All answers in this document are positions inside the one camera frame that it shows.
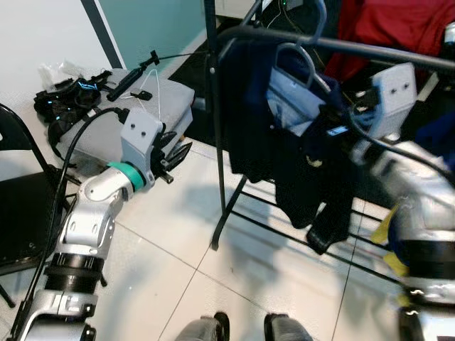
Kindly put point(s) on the grey clothes hanger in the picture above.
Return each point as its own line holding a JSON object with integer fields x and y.
{"x": 313, "y": 60}

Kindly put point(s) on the navy knit garment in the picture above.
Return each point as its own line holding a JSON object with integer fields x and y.
{"x": 298, "y": 177}

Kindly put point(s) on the dark blue hanger hook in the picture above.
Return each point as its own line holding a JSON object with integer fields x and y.
{"x": 325, "y": 18}

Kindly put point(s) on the small black gadget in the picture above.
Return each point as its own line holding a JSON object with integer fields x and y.
{"x": 142, "y": 95}

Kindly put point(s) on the black clothes rack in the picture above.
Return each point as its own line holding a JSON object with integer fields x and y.
{"x": 215, "y": 106}

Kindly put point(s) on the light blue shirt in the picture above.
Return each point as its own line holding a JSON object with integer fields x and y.
{"x": 288, "y": 99}

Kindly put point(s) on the black handheld stick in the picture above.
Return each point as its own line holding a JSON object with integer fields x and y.
{"x": 131, "y": 78}

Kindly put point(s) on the red cloth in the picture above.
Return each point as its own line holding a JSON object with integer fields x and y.
{"x": 398, "y": 28}

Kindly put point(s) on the black headset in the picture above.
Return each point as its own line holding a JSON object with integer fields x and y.
{"x": 67, "y": 99}

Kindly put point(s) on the yellow garment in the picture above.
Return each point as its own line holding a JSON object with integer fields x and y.
{"x": 387, "y": 234}

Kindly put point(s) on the clear plastic bag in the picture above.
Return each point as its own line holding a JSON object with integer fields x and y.
{"x": 60, "y": 71}

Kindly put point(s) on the white box device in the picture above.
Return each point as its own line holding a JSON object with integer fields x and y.
{"x": 238, "y": 7}

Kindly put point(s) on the robot left leg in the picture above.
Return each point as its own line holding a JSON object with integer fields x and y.
{"x": 199, "y": 330}

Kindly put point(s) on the robot leg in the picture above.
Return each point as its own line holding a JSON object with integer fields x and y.
{"x": 288, "y": 330}
{"x": 199, "y": 330}

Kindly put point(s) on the robot right leg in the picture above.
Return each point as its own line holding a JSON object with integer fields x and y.
{"x": 288, "y": 330}

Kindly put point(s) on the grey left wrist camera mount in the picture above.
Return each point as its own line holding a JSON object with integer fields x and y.
{"x": 138, "y": 138}

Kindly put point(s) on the black partition frame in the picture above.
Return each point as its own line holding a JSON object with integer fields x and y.
{"x": 103, "y": 35}

